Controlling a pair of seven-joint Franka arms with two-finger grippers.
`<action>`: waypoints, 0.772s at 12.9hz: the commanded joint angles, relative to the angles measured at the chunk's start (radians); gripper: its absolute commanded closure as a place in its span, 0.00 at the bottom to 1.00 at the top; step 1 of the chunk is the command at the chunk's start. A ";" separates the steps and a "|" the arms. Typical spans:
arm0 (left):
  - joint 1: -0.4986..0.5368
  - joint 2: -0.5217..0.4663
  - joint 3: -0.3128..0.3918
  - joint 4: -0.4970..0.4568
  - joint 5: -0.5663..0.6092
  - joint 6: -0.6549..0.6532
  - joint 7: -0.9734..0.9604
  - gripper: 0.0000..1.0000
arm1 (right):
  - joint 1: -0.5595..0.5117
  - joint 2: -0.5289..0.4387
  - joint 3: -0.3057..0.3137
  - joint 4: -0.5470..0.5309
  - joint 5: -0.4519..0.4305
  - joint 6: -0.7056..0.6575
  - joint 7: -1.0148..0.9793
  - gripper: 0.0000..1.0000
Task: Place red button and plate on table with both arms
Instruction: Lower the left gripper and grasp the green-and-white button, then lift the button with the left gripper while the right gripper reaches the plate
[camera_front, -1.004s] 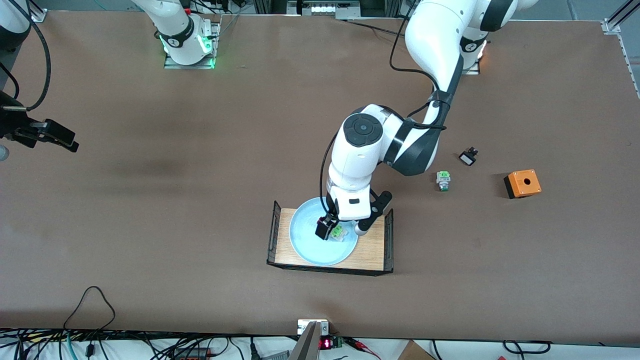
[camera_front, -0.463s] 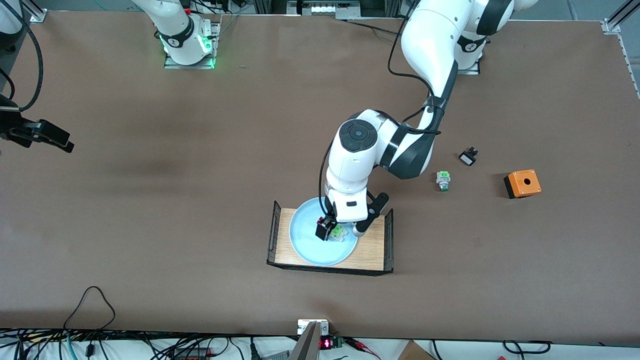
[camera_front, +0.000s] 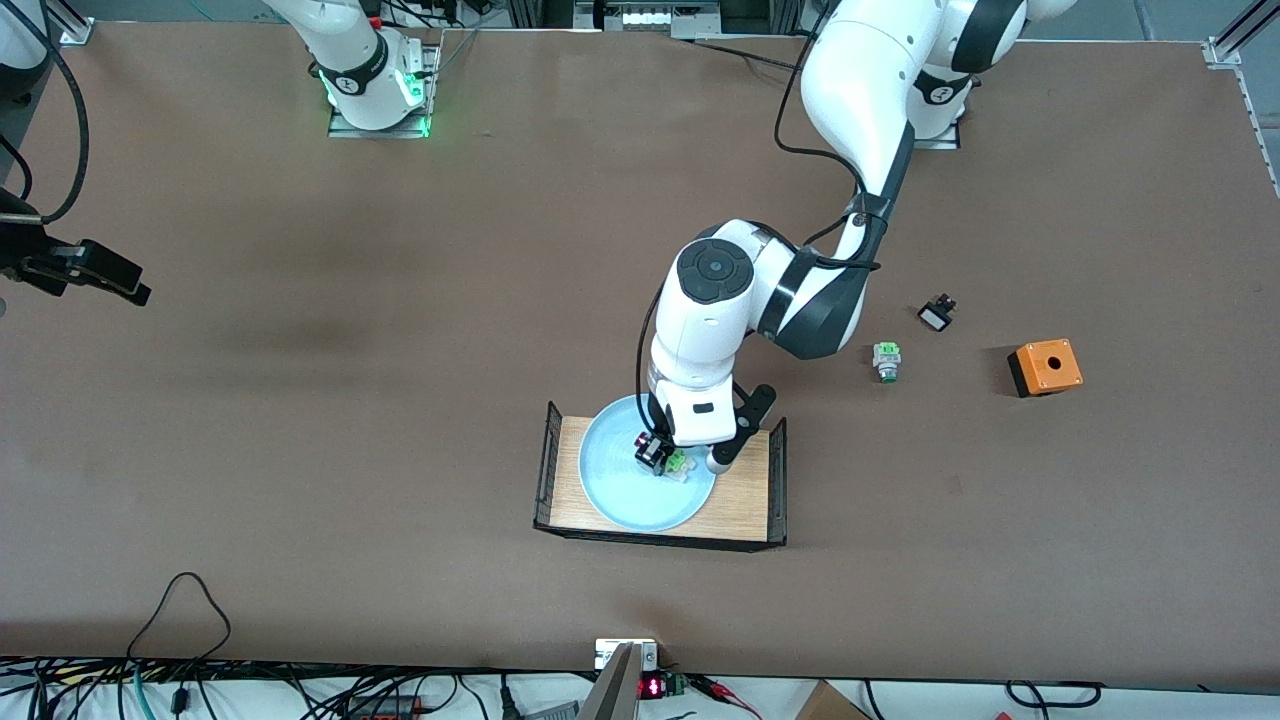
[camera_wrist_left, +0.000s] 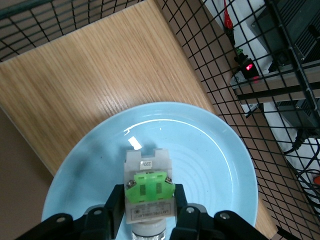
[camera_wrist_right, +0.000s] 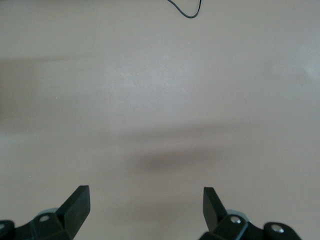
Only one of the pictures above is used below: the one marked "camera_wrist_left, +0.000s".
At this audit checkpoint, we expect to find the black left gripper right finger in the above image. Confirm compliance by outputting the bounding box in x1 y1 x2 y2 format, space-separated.
171 183 216 240

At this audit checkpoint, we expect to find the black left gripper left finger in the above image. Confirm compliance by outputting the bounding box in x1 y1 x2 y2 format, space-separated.
79 183 126 240

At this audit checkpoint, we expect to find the red push button switch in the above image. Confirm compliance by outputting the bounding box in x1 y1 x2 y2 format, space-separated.
123 147 176 240

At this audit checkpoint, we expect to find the light blue round plate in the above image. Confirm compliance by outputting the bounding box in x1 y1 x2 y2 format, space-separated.
41 101 259 240

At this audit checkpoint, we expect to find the red digit display module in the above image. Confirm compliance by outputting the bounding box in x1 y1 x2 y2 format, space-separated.
233 56 261 79

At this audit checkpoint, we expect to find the red clip lead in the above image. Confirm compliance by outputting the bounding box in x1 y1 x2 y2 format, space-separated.
221 0 235 31

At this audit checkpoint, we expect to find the black power supply unit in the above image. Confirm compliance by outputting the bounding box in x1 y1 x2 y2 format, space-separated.
251 0 320 75

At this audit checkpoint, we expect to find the wooden shelf with wire sides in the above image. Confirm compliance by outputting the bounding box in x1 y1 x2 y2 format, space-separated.
0 0 320 240

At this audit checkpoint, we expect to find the aluminium camera mount post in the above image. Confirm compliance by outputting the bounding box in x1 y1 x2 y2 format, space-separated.
231 61 320 111

